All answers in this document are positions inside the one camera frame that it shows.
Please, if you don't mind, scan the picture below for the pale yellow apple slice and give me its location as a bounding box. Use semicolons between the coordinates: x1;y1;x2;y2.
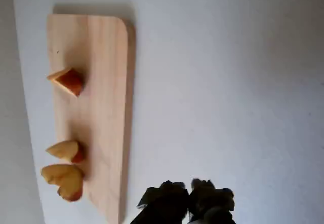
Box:
45;140;85;164

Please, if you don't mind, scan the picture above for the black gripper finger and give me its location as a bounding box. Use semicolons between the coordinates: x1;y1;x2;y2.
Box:
130;180;190;224
188;178;236;224

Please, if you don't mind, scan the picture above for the apple slice with red skin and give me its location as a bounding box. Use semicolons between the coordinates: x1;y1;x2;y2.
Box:
40;164;85;202

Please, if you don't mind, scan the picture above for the wooden cutting board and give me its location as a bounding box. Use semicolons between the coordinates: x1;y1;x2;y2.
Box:
46;13;136;224

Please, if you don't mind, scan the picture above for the small wedge apple slice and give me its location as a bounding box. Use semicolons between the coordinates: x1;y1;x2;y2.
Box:
46;67;85;98

